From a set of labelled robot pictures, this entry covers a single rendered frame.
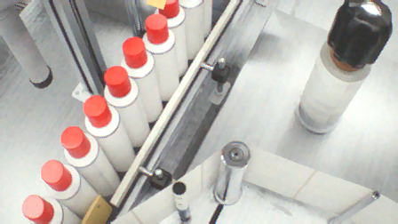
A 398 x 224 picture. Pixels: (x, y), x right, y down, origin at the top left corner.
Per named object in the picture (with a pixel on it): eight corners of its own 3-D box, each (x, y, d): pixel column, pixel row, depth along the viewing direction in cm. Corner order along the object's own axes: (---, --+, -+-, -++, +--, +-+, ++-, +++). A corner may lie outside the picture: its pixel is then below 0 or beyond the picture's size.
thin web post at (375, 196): (337, 230, 64) (380, 204, 47) (327, 226, 64) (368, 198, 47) (340, 220, 64) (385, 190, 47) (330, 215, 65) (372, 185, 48)
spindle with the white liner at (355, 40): (331, 140, 71) (396, 46, 44) (289, 121, 73) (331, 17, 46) (345, 102, 74) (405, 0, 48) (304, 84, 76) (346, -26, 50)
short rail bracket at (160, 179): (168, 202, 71) (162, 183, 61) (138, 187, 73) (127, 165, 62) (176, 187, 73) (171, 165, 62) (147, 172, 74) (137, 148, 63)
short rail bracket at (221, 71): (223, 100, 80) (226, 68, 70) (210, 95, 81) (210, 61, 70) (229, 88, 82) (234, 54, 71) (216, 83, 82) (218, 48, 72)
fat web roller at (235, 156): (234, 210, 66) (245, 177, 49) (209, 198, 67) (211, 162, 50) (245, 187, 67) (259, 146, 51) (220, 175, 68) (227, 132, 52)
